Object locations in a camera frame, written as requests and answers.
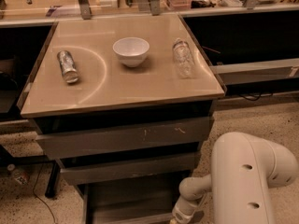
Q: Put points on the black table leg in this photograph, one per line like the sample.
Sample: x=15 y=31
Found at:
x=53 y=180

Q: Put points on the grey bottom drawer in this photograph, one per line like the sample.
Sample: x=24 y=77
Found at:
x=140 y=200

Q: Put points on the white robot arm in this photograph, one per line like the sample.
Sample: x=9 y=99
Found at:
x=243 y=170

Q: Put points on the beige top drawer cabinet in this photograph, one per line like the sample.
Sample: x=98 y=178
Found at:
x=103 y=82

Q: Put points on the white ceramic bowl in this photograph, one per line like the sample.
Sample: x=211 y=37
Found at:
x=131 y=51

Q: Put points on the grey top drawer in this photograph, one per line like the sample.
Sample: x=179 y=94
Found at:
x=123 y=138

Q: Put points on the grey middle drawer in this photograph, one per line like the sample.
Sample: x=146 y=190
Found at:
x=130 y=169

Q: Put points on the small bottle on floor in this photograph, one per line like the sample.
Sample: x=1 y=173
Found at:
x=18 y=174

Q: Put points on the silver metal can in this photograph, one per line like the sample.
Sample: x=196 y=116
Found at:
x=67 y=65

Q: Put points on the grey drawer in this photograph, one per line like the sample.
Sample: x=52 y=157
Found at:
x=123 y=138
x=140 y=200
x=130 y=169

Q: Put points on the grey metal shelf bracket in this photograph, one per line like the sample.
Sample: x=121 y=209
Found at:
x=85 y=10

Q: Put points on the grey horizontal rail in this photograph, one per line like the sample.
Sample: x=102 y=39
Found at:
x=241 y=73

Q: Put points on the clear plastic bottle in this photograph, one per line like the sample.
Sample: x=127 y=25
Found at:
x=183 y=58

